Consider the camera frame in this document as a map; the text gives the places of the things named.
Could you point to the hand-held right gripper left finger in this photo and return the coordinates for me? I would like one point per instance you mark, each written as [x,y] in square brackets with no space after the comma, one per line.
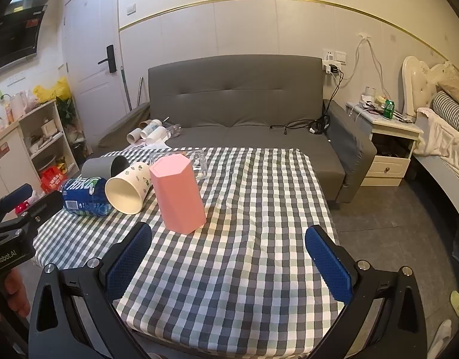
[127,263]

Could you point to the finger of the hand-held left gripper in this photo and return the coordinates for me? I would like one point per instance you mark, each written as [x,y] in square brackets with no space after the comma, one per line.
[17,193]
[46,207]

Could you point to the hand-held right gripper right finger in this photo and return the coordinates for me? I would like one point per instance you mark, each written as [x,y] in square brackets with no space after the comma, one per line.
[328,265]

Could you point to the pink hexagonal cup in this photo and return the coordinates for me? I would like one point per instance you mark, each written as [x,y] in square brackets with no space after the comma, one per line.
[180,198]

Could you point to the grey cup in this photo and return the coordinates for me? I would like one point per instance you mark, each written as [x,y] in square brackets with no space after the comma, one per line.
[98,166]

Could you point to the cream flower print cup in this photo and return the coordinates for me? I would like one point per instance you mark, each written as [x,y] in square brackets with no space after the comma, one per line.
[129,190]

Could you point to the white paper cup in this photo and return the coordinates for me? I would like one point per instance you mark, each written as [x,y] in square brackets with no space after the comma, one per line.
[157,136]
[134,135]

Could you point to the clear glass cup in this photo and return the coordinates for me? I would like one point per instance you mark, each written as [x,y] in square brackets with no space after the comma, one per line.
[199,161]

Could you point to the printed paper cup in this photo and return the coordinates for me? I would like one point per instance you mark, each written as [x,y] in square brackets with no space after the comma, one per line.
[151,127]

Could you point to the person's left hand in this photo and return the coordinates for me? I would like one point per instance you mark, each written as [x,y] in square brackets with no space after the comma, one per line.
[17,291]

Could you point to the red snack bag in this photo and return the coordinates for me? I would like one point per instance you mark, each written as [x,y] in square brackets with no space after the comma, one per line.
[53,179]

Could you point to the cream kitchen counter cabinet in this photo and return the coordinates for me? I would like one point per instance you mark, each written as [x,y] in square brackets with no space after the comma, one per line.
[5,157]

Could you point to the blue drink can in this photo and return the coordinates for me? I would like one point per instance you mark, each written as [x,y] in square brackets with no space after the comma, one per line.
[85,198]

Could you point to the cream open shelf cabinet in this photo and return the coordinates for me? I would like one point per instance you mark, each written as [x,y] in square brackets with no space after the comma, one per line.
[46,138]

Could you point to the checkered tablecloth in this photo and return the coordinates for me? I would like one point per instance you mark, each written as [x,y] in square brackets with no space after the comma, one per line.
[233,254]

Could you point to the yellow plastic bag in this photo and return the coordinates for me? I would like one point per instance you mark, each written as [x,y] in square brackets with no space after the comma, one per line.
[52,89]

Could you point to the white slipper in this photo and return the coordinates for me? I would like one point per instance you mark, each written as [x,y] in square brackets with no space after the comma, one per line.
[440,340]

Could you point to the cream nightstand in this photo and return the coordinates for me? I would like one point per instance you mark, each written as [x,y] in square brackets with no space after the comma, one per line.
[392,146]

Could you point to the clear plastic bottle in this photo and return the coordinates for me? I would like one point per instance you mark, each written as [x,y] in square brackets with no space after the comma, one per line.
[174,131]

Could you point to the black range hood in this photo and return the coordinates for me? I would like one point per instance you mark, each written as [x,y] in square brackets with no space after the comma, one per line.
[16,37]

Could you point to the white door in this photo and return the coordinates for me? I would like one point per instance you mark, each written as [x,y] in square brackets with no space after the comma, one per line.
[89,45]

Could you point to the green drink can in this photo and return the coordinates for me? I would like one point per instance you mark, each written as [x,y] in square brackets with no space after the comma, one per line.
[389,110]

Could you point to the pale pink blanket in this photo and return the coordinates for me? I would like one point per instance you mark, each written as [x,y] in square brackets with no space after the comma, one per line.
[442,138]

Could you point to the grey sofa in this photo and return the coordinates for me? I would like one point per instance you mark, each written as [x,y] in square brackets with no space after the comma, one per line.
[233,93]

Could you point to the striped pillow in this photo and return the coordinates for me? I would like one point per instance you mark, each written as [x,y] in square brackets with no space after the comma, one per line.
[451,112]

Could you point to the cream bed headboard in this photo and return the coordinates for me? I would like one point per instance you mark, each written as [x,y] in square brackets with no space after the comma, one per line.
[420,78]

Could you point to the beige pillow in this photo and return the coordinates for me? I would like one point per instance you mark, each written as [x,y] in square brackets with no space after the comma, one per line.
[453,88]

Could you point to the wall socket with chargers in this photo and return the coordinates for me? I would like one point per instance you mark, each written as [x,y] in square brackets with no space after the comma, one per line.
[333,61]

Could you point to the white light switch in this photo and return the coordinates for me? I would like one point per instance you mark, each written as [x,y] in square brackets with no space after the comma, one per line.
[131,9]

